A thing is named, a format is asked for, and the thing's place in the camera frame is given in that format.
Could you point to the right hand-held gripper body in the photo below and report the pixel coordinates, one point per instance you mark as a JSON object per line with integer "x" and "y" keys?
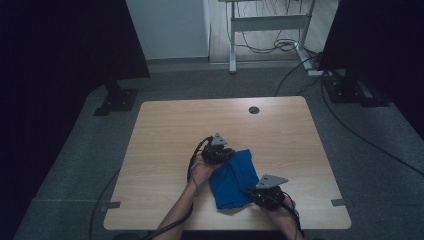
{"x": 271, "y": 196}

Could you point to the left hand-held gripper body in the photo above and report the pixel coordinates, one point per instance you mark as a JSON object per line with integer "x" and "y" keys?
{"x": 213, "y": 154}

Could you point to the blue t-shirt with white print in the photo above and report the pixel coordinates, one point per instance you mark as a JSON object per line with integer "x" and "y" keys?
{"x": 233, "y": 181}

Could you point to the person's right hand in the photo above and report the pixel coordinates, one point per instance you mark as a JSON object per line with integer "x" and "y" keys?
{"x": 283, "y": 211}

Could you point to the person's left hand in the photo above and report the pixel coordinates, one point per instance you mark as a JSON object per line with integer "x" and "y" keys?
{"x": 200, "y": 171}

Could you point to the grey tape strip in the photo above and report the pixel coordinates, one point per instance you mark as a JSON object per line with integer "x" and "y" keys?
{"x": 338, "y": 202}
{"x": 111, "y": 206}

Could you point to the white power strip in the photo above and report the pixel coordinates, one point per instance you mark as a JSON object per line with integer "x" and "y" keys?
{"x": 315, "y": 73}

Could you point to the black stand base with rails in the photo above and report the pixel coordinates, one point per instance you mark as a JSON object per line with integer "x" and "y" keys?
{"x": 353, "y": 90}

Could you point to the dark curtain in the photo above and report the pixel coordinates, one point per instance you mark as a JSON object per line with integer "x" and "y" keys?
{"x": 50, "y": 66}
{"x": 383, "y": 50}

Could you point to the black stand base plate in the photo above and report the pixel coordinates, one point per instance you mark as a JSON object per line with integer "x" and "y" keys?
{"x": 116, "y": 100}

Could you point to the white metal desk frame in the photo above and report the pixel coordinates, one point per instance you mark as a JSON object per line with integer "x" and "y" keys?
{"x": 266, "y": 22}

